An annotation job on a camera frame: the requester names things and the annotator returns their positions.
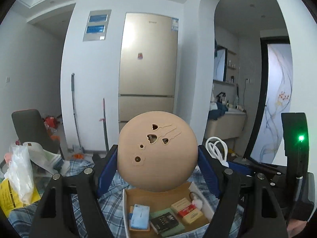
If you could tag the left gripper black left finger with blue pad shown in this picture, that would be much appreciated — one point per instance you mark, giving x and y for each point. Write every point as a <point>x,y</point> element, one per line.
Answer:
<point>54,215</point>

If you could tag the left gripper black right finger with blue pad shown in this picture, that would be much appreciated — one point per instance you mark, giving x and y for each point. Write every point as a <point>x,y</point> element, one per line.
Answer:
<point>209,170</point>

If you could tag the light blue tissue pack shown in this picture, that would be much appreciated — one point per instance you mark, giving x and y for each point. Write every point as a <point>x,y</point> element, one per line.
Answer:
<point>140,216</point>

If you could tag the person's hand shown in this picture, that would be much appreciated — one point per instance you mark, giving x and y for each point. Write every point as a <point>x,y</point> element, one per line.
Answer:
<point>298,228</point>

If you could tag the red gold cigarette pack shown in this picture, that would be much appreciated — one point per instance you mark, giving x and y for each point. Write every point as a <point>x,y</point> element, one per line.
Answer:
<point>188,212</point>

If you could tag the open cardboard box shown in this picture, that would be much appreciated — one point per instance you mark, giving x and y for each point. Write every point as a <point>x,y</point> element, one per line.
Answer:
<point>160,203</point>

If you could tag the black box gold text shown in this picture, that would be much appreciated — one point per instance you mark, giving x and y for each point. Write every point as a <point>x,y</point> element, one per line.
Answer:
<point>163,222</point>

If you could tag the white plastic bag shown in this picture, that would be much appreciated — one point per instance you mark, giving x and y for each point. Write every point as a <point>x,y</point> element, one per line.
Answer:
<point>20,173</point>

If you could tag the dark grey chair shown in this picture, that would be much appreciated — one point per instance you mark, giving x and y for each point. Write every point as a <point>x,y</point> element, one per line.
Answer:
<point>29,127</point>

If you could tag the yellow bag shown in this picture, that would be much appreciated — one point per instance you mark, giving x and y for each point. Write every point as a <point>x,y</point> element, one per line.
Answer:
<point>9,199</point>

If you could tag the beige bathroom vanity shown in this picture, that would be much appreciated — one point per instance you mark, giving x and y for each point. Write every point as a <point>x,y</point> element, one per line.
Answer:
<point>228,126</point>

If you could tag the dark blue towel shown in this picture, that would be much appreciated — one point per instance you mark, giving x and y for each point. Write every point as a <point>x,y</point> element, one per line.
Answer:
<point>216,110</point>

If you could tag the gold three-door refrigerator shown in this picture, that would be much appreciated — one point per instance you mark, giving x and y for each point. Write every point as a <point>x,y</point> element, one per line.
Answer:
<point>148,64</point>

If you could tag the bathroom mirror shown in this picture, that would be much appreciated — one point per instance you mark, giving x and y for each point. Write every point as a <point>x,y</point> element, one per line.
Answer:
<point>220,64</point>

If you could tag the wall electrical panel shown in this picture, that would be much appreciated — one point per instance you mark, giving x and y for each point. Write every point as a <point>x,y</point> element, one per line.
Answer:
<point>97,25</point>

